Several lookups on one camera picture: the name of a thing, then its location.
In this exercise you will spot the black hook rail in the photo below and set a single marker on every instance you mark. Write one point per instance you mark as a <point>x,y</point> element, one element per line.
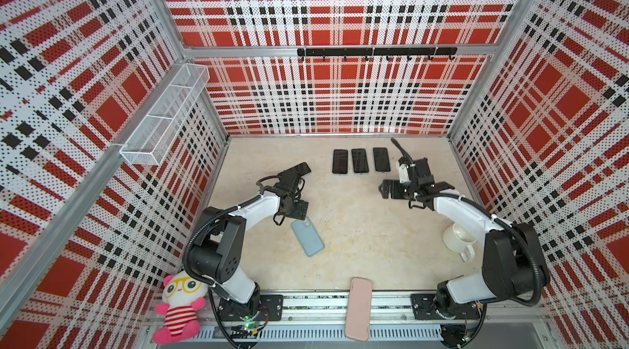
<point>377,52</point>

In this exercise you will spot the black phone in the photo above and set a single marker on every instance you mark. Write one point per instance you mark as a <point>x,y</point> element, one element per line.
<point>360,162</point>
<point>340,162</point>
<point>381,159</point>
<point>301,169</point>

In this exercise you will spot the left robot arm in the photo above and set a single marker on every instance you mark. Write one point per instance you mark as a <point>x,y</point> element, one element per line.
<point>214,251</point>

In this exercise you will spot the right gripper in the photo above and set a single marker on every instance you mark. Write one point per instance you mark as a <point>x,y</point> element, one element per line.
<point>395,187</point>

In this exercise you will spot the light blue case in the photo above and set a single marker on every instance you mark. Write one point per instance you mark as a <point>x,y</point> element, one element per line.
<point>308,237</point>

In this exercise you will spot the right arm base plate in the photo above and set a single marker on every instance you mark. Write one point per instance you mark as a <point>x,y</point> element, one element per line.
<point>434,306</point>

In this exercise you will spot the white wire basket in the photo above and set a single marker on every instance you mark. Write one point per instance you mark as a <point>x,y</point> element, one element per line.
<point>152,139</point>

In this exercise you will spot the white cup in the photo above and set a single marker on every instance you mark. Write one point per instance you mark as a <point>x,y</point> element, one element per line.
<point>459,241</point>

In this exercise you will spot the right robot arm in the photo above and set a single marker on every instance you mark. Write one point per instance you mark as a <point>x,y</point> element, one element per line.
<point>513,266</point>

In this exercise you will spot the pink plush toy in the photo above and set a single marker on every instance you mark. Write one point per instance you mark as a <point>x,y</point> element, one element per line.
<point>182,298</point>

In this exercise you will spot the pink phone case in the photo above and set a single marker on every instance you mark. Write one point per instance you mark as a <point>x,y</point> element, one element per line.
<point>357,326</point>

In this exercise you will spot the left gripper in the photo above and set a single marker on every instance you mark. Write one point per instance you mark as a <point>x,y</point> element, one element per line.
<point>300,210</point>

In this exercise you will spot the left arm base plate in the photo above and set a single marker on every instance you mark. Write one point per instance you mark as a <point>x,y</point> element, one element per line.
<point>260,308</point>

